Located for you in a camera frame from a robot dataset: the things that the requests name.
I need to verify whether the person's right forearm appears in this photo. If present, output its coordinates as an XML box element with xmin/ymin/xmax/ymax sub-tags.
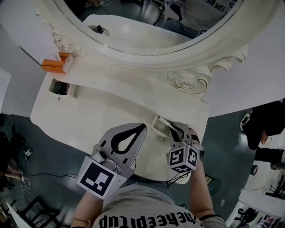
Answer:
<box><xmin>188</xmin><ymin>155</ymin><xmax>216</xmax><ymax>221</ymax></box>

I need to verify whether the white cabinet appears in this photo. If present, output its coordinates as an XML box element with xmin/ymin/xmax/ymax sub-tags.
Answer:
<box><xmin>231</xmin><ymin>164</ymin><xmax>285</xmax><ymax>228</ymax></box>

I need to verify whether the person's grey printed shirt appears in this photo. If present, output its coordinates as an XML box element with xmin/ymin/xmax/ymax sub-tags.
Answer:
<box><xmin>92</xmin><ymin>180</ymin><xmax>228</xmax><ymax>228</ymax></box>

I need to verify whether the small white drawer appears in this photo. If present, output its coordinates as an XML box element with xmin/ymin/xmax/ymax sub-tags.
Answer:
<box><xmin>48</xmin><ymin>77</ymin><xmax>78</xmax><ymax>101</ymax></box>
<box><xmin>148</xmin><ymin>113</ymin><xmax>174</xmax><ymax>141</ymax></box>

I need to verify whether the person's right hand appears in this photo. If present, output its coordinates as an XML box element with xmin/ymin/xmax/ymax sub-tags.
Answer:
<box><xmin>189</xmin><ymin>129</ymin><xmax>205</xmax><ymax>159</ymax></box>

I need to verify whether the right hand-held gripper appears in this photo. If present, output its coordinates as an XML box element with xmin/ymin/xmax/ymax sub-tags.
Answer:
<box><xmin>165</xmin><ymin>123</ymin><xmax>200</xmax><ymax>174</ymax></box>

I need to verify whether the person's left forearm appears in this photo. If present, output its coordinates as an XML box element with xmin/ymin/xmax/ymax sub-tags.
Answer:
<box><xmin>71</xmin><ymin>190</ymin><xmax>105</xmax><ymax>228</ymax></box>

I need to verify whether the oval mirror with white frame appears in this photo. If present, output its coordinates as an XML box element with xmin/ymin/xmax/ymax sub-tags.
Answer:
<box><xmin>35</xmin><ymin>0</ymin><xmax>282</xmax><ymax>98</ymax></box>

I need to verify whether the black floor cable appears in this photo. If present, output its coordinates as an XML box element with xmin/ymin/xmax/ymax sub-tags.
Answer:
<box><xmin>22</xmin><ymin>171</ymin><xmax>78</xmax><ymax>179</ymax></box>

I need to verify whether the white foam board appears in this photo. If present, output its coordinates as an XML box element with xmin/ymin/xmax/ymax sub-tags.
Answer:
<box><xmin>0</xmin><ymin>68</ymin><xmax>12</xmax><ymax>113</ymax></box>

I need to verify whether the black stool frame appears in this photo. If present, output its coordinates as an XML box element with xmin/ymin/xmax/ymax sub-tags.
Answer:
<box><xmin>19</xmin><ymin>195</ymin><xmax>61</xmax><ymax>228</ymax></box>

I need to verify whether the white floor cable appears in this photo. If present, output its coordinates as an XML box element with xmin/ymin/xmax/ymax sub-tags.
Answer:
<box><xmin>20</xmin><ymin>177</ymin><xmax>34</xmax><ymax>201</ymax></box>

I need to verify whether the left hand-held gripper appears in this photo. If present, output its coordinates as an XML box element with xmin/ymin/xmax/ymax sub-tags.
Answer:
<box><xmin>76</xmin><ymin>122</ymin><xmax>148</xmax><ymax>200</ymax></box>

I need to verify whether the black plastic part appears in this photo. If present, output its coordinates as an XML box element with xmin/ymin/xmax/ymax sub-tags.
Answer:
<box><xmin>53</xmin><ymin>81</ymin><xmax>69</xmax><ymax>95</ymax></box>

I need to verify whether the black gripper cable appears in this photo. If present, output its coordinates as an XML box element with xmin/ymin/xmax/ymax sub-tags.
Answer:
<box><xmin>166</xmin><ymin>172</ymin><xmax>191</xmax><ymax>190</ymax></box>

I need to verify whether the orange tissue box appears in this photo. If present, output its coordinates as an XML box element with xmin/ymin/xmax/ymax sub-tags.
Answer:
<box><xmin>41</xmin><ymin>52</ymin><xmax>75</xmax><ymax>75</ymax></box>

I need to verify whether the white dressing table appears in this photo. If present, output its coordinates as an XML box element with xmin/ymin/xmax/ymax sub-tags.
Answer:
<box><xmin>30</xmin><ymin>53</ymin><xmax>211</xmax><ymax>185</ymax></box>

